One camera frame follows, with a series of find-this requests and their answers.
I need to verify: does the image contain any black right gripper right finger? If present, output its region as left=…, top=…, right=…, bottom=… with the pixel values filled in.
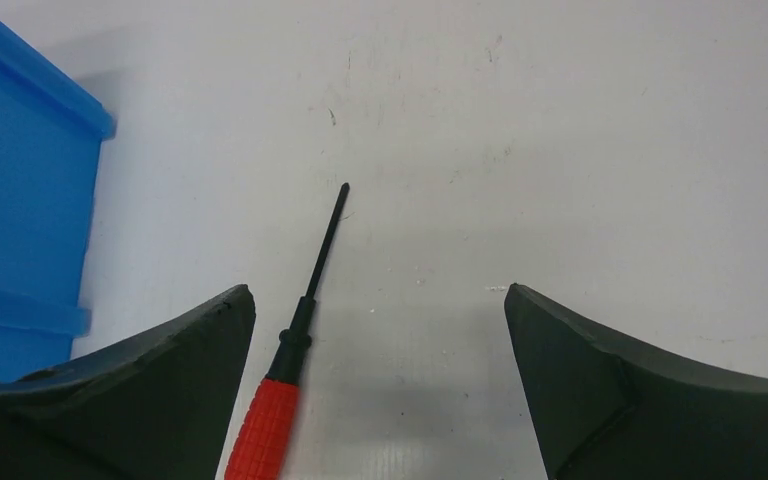
left=504, top=284, right=768, bottom=479

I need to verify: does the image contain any red handled black screwdriver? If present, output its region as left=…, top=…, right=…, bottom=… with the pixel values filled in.
left=224, top=182, right=350, bottom=480

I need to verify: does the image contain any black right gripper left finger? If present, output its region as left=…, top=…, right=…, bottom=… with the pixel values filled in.
left=0, top=284, right=256, bottom=479

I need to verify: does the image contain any blue plastic bin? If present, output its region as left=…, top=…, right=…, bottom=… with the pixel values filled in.
left=0, top=21, right=114, bottom=382

